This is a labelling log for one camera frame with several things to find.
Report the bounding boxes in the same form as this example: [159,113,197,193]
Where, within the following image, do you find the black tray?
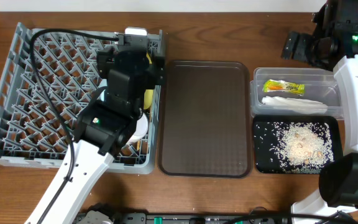
[251,114,344,175]

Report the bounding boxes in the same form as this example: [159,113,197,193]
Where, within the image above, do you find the green orange snack wrapper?
[263,79,305,95]

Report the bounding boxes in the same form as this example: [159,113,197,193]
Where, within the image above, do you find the black equipment at bottom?
[73,203,357,224]

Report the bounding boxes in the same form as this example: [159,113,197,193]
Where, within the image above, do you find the white bowl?
[127,114,149,145]

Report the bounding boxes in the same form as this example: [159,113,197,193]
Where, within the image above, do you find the rice food scraps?
[256,121,337,174]

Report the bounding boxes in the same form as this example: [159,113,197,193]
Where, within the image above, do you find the white napkin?
[262,96,328,114]

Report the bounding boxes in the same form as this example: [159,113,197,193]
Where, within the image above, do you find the grey dishwasher rack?
[0,22,167,175]

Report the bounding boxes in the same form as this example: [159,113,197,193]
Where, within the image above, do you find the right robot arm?
[282,0,358,223]

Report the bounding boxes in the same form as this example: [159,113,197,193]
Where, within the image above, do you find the yellow plate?
[143,53,153,110]

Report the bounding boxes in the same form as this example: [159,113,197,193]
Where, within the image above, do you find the brown serving tray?
[158,60,254,179]

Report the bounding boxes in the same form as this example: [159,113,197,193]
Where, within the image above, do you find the clear plastic bin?
[250,67,344,120]

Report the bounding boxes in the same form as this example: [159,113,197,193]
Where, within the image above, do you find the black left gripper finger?
[149,29,167,86]
[96,47,117,78]

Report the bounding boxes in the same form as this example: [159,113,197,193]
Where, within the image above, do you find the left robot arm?
[27,27,166,223]

